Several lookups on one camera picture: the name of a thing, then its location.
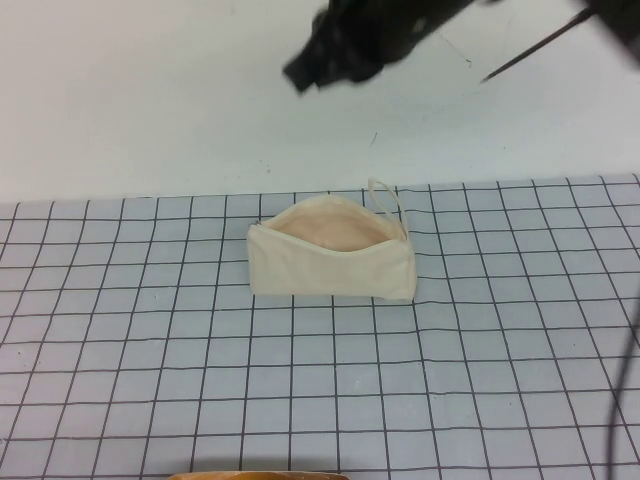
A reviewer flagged thick black cable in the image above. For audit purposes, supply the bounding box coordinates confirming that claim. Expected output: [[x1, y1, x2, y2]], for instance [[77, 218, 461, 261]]
[[597, 294, 640, 480]]

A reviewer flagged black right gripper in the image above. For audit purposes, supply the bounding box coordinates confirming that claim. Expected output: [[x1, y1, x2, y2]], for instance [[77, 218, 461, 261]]
[[282, 0, 416, 95]]

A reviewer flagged blue grid-pattern tablecloth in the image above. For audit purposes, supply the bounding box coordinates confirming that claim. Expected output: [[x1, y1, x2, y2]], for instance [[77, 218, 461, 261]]
[[0, 173, 640, 480]]

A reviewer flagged thin black cable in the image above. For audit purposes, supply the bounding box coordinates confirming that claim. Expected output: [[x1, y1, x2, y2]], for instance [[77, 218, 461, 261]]
[[478, 8, 595, 85]]

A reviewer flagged cream canvas pencil case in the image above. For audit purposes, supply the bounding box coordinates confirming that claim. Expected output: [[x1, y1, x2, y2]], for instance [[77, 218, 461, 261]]
[[246, 177, 416, 303]]

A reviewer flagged brown wooden object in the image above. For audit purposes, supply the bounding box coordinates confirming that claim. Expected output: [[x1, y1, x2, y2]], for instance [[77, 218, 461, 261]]
[[167, 469, 351, 480]]

